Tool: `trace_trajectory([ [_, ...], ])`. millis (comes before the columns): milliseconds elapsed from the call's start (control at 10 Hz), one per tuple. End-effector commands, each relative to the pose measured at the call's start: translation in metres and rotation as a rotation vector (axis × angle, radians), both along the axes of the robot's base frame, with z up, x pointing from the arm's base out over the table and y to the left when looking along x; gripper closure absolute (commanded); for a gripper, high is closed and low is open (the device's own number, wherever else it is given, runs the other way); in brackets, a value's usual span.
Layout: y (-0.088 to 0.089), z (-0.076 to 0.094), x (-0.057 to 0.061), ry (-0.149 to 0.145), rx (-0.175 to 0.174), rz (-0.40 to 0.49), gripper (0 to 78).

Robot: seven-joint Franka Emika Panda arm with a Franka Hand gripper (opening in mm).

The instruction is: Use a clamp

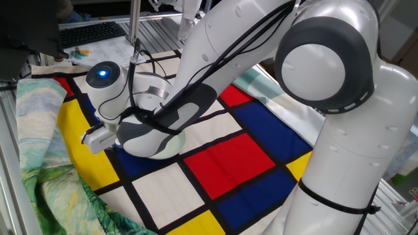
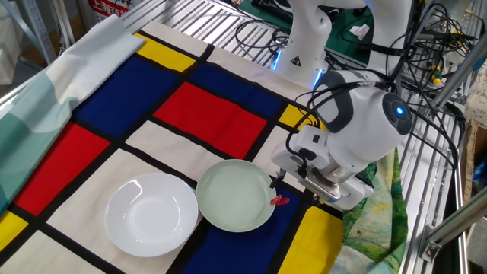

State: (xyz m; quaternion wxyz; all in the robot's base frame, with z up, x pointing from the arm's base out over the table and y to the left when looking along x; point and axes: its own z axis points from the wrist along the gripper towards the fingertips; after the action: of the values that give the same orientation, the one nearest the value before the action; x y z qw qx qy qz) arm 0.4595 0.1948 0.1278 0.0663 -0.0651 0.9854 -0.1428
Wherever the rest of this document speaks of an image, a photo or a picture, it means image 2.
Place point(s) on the blue plastic bag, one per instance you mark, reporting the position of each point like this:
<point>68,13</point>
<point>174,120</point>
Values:
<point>480,177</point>

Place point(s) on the green painted landscape cloth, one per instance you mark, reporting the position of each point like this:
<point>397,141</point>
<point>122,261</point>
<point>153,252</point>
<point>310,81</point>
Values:
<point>376,236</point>

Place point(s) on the dark green mat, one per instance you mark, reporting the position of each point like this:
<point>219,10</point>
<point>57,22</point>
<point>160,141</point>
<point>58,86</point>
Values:
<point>342,38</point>

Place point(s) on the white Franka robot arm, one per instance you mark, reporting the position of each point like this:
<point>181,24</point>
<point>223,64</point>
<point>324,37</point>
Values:
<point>361,125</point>

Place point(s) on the white plate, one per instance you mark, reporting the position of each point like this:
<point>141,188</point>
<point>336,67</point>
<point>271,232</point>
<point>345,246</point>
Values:
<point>152,215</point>

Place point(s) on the red white sign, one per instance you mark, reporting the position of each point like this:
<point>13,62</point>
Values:
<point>106,7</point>

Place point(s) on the small red plastic clamp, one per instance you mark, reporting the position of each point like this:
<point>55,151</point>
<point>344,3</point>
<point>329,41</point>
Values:
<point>279,200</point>

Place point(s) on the brown cardboard box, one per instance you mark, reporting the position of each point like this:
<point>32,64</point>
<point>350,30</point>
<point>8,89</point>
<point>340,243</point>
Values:
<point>475,144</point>

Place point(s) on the white paper with writing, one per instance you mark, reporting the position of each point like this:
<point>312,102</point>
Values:
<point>475,95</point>

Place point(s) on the crumpled white paper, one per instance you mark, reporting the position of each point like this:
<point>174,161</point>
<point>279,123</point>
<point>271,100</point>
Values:
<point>359,31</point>

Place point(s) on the grey steel shelf frame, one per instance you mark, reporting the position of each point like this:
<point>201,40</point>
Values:
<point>38,26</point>

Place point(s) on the pale green plate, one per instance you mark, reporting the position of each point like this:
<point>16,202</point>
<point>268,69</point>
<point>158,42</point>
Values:
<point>236,196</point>

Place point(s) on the aluminium profile bar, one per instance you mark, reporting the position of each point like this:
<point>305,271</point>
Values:
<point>456,76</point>

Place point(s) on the aluminium profile with bracket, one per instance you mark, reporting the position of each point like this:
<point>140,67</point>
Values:
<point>452,224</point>

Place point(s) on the colour block tablecloth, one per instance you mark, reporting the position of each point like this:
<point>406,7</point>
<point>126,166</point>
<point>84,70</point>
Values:
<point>182,152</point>

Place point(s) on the black flat device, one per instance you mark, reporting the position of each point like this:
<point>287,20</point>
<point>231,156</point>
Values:
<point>274,7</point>

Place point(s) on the pale teal white cloth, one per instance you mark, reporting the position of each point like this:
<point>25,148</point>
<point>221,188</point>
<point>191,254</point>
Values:
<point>45,99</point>

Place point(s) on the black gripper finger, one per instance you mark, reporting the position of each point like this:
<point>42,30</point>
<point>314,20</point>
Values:
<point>316,199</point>
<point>277,179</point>

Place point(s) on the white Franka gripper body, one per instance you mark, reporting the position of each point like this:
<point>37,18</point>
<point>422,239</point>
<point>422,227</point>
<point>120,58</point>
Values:
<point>355,194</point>

